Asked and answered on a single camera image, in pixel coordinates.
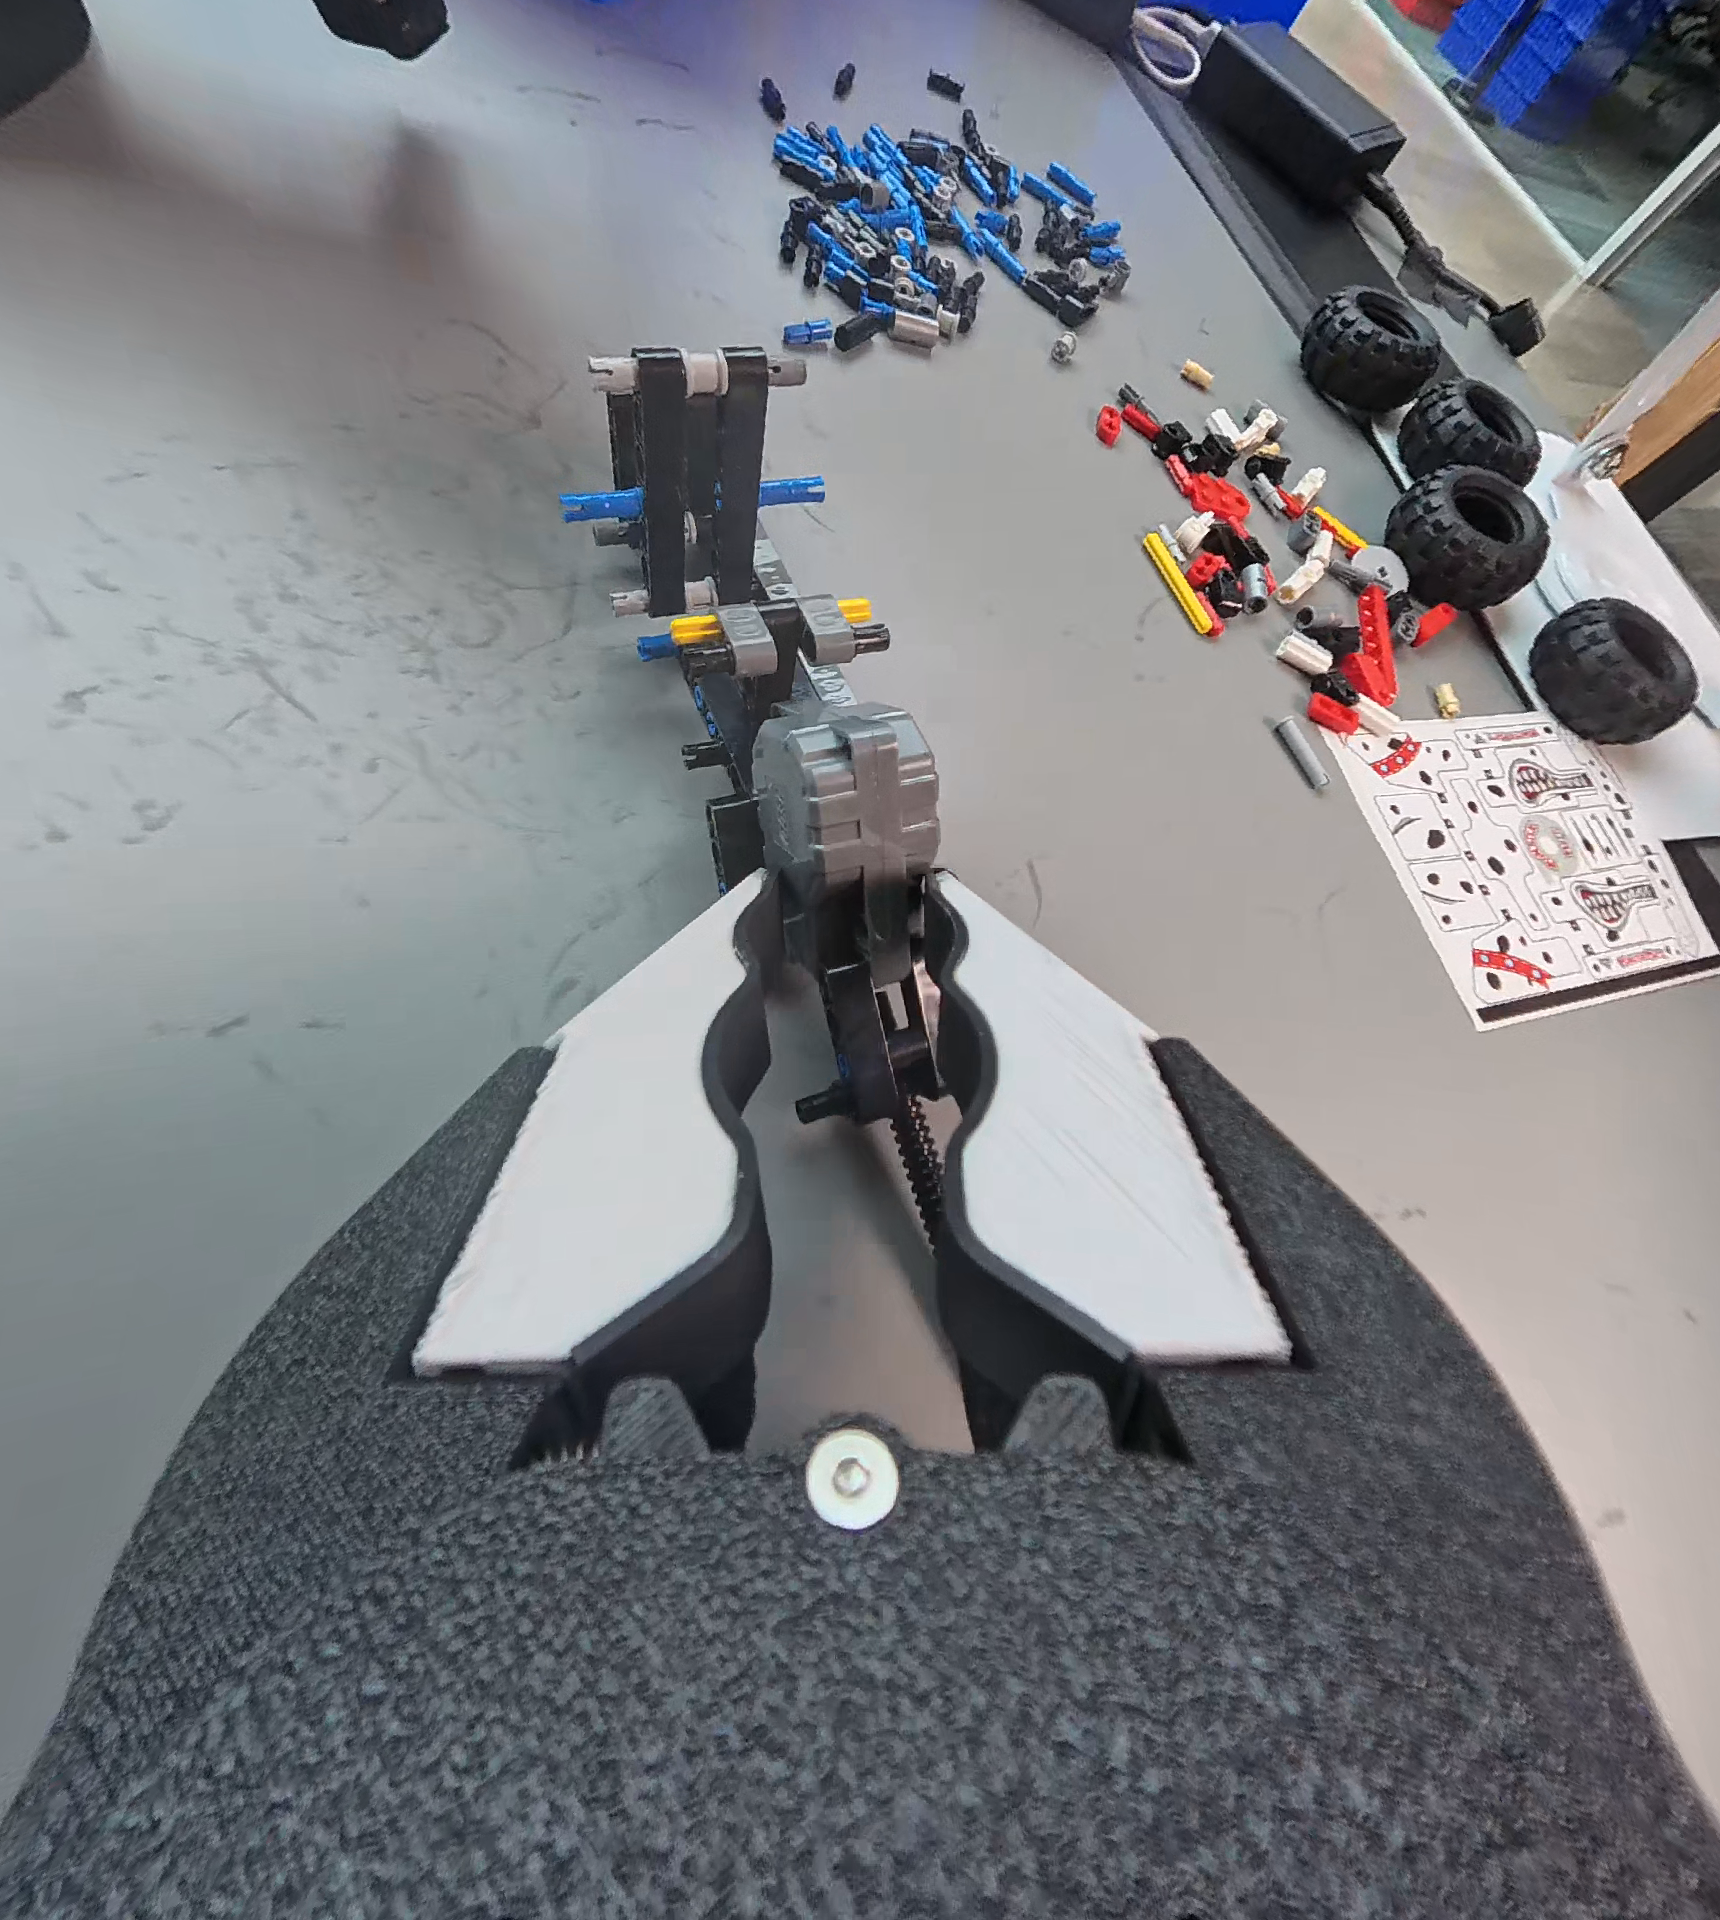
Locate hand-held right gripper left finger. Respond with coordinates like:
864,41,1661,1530
413,873,776,1469

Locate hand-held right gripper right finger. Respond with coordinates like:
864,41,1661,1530
933,873,1292,1459

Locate toy brick chassis assembly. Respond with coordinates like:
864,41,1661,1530
561,347,947,1248

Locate grey desk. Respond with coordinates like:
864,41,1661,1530
0,0,1720,1920

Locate printed sticker sheet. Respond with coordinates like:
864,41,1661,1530
1319,711,1720,1036

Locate pile of blue black pins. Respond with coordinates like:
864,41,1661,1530
757,65,1134,366

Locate pile of red white parts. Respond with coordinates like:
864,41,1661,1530
1094,358,1468,740

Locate black toy tyre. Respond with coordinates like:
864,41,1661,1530
1384,467,1553,608
1300,286,1444,417
1398,378,1545,488
1531,597,1697,746

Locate white metal book stand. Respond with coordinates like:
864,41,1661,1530
1362,426,1720,845

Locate black power adapter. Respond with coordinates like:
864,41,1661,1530
1190,23,1411,213

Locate stack of blue crates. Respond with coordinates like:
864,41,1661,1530
1439,0,1703,147

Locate black adapter cable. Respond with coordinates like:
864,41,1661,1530
1362,173,1546,361

